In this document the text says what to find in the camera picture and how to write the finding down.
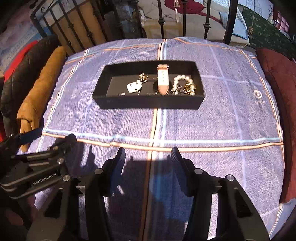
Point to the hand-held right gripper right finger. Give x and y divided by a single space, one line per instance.
177 164

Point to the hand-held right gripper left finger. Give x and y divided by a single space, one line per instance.
119 164

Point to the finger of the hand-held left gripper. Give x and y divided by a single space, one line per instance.
57 148
30 135

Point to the black rectangular box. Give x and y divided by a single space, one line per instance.
115 102

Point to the gold flower earrings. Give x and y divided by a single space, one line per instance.
143 77

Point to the purple plaid blanket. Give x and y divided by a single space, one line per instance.
208 129

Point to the black quilted jacket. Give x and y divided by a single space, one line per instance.
20 76

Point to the red cloth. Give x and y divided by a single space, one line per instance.
18 58

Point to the maroon quilt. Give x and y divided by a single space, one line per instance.
279 104

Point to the green patterned cloth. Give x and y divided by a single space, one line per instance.
266 32

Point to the white ceramic vase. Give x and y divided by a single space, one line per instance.
271 19

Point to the red booth cabinet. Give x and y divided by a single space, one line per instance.
283 22

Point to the black iron bed frame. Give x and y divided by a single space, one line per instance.
76 27

